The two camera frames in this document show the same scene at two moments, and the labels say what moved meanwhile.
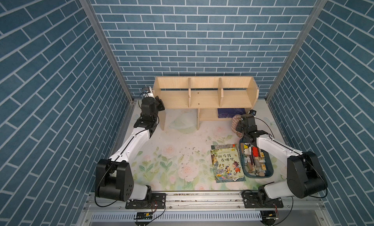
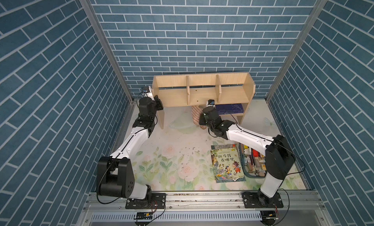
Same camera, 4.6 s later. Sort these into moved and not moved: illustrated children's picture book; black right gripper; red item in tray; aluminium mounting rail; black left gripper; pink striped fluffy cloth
Moved: black right gripper; pink striped fluffy cloth
Not moved: black left gripper; aluminium mounting rail; illustrated children's picture book; red item in tray
